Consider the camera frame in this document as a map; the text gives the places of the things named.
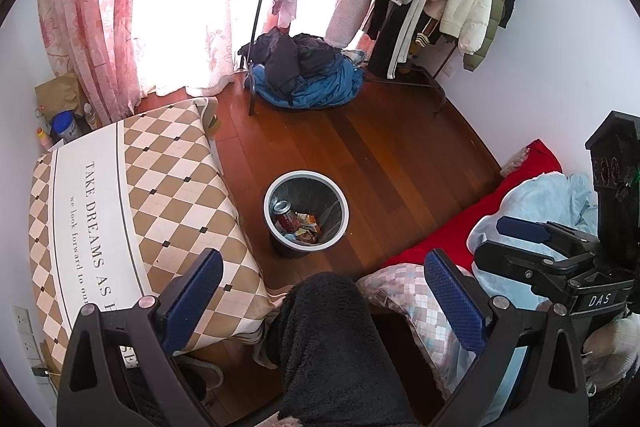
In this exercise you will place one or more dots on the cream puffer jacket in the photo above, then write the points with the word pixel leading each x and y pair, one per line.
pixel 467 17

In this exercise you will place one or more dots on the grey slipper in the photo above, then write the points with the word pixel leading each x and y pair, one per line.
pixel 207 374

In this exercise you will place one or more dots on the brown paper bag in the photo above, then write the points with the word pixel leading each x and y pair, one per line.
pixel 60 94

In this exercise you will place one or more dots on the checkered tablecloth table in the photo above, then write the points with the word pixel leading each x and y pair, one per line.
pixel 175 187

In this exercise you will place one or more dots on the clear plastic bag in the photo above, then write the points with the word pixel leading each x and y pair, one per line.
pixel 515 162

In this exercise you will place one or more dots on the person's right leg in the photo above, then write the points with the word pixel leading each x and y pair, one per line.
pixel 330 347

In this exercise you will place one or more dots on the pile of dark clothes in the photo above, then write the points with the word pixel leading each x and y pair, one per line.
pixel 290 57

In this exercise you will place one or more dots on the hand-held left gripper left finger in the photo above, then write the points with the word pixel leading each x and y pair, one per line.
pixel 192 302

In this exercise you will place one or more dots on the canister with blue lid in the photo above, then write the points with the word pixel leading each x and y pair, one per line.
pixel 67 129

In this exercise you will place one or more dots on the light blue blanket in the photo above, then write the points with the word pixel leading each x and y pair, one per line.
pixel 540 197

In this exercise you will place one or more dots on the black pants with white stripes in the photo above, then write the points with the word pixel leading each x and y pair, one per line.
pixel 395 42

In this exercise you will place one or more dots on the white wall socket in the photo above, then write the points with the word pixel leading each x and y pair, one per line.
pixel 25 334

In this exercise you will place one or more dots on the pink floral curtain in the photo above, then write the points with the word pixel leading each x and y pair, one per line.
pixel 100 7

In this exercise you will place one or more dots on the blue jacket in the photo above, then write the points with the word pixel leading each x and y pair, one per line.
pixel 325 89

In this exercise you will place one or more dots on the red soda can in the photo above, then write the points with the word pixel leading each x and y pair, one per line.
pixel 286 219

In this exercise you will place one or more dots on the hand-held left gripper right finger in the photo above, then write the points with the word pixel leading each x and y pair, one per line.
pixel 452 302

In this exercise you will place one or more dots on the white sheer curtain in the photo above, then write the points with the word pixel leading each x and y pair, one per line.
pixel 200 32

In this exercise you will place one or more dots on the olive green coat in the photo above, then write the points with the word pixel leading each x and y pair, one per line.
pixel 492 32

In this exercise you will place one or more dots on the person's right hand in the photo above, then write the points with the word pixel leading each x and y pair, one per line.
pixel 617 352

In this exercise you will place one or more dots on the grey trash bin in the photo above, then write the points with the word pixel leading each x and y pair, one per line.
pixel 325 199

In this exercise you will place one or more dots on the checkered pillow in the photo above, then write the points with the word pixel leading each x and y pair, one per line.
pixel 400 292

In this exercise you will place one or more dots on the red blanket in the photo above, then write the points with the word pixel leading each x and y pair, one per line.
pixel 450 227

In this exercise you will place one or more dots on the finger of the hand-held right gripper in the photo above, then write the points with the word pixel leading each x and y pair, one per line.
pixel 525 231
pixel 520 267

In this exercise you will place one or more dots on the small yellow bottle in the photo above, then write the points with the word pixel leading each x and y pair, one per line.
pixel 44 139

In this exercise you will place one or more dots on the black metal clothes rack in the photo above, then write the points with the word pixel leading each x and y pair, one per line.
pixel 255 57

